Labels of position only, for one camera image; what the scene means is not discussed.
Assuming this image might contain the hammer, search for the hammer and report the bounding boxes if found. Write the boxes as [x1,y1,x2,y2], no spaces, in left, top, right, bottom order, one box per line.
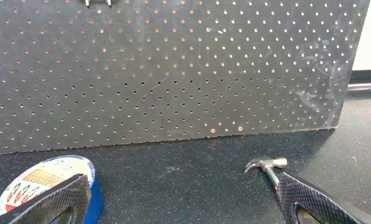
[244,156,288,191]

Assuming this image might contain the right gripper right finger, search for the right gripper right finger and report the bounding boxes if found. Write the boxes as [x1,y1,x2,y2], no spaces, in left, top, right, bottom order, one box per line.
[276,172,371,224]

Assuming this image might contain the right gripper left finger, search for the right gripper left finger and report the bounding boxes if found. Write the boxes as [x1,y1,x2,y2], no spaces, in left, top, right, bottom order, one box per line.
[0,173,92,224]

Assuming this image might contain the roll of blue tape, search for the roll of blue tape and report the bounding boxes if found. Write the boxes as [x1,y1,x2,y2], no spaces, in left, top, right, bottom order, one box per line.
[0,154,104,224]

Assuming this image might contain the black pegboard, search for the black pegboard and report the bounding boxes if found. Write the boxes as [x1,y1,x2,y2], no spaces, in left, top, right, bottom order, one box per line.
[0,0,371,156]

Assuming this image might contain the metal hook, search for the metal hook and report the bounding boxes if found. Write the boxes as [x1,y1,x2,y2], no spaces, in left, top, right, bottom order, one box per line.
[84,0,112,7]

